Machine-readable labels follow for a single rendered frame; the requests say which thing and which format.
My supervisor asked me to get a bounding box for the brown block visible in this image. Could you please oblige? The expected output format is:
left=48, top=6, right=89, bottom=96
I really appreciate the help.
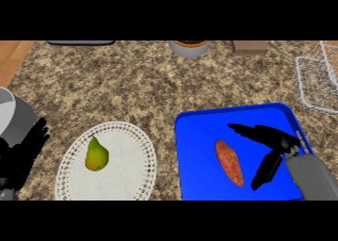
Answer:
left=230, top=40, right=269, bottom=56

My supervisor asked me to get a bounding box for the blue plastic tray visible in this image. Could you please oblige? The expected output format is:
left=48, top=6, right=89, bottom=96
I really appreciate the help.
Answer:
left=173, top=102, right=313, bottom=201

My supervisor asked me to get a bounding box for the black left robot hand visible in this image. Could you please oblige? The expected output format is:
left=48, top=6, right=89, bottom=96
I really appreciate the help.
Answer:
left=0, top=117, right=52, bottom=199

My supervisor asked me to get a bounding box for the orange sweet potato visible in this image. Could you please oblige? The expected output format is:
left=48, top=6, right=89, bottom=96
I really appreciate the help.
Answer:
left=214, top=138, right=247, bottom=188

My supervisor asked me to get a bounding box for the grey round pot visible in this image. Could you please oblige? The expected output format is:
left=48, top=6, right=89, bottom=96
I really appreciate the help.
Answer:
left=0, top=86, right=37, bottom=149

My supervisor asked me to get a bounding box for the dark grey flat appliance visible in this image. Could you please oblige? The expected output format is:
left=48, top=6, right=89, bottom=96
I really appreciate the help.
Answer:
left=46, top=40, right=115, bottom=47

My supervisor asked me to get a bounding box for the green yellow pear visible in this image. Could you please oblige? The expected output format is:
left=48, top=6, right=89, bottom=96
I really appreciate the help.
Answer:
left=84, top=135, right=110, bottom=172

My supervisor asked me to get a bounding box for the white wire tiered basket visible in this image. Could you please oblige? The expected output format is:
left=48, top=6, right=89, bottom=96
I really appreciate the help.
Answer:
left=294, top=40, right=338, bottom=115

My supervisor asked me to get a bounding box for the white oval placemat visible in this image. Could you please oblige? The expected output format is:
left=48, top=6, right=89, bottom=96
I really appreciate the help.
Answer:
left=53, top=120, right=157, bottom=201

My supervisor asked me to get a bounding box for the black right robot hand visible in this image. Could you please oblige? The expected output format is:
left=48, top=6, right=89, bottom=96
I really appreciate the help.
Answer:
left=228, top=122, right=301, bottom=192

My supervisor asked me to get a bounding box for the grey plant pot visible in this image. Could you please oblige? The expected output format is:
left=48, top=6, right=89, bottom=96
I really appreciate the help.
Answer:
left=169, top=40, right=210, bottom=59

